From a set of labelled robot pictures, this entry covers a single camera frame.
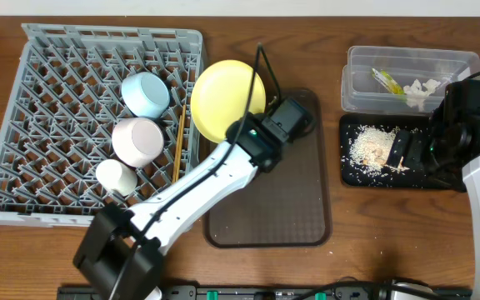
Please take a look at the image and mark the pile of rice grains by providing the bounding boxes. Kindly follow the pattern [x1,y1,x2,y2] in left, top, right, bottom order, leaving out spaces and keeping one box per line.
[346,125,406,179]

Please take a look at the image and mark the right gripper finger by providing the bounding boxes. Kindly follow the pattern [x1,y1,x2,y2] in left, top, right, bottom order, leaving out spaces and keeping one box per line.
[404,131,429,169]
[386,130,411,167]

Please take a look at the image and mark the light blue bowl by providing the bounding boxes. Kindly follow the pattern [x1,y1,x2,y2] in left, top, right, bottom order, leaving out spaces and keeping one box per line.
[121,72,170,119]

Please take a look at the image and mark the nut shell scraps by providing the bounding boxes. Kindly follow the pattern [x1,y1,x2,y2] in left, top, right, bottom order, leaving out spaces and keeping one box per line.
[364,147,409,172]

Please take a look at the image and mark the black food waste tray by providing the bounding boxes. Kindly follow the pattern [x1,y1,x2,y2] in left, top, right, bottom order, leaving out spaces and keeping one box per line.
[339,113,444,190]

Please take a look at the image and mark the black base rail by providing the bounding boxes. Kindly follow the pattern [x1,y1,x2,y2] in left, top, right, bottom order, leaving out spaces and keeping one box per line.
[56,278,470,300]

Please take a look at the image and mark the grey plastic dish rack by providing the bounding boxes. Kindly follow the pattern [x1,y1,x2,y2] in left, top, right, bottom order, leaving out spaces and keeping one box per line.
[0,23,207,228]

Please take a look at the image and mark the brown serving tray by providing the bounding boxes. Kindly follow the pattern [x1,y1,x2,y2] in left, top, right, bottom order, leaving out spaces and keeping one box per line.
[204,88,332,248]

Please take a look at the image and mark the white pink bowl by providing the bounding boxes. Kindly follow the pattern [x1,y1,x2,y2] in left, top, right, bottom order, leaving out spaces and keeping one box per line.
[112,117,164,168]

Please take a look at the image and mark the yellow plate bowl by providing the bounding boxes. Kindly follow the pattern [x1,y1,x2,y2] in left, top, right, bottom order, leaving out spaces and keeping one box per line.
[191,60,266,143]

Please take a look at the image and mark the wooden chopstick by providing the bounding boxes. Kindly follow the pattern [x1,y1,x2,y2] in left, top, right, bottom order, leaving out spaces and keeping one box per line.
[172,114,184,183]
[172,104,187,183]

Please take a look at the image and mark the clear plastic bin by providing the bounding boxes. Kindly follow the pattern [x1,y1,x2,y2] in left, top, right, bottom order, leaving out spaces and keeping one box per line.
[342,46,480,115]

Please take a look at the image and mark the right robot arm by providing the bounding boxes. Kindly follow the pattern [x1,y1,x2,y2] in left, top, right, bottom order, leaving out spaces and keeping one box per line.
[387,77,480,299]

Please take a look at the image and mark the green snack wrapper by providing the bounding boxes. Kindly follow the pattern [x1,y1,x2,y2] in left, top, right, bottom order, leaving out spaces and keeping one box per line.
[372,68,404,95]

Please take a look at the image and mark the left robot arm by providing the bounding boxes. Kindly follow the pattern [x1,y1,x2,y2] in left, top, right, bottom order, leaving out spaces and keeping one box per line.
[73,97,315,299]

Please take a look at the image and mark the white cup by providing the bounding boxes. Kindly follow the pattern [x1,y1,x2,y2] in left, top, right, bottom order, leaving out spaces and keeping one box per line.
[96,159,138,196]

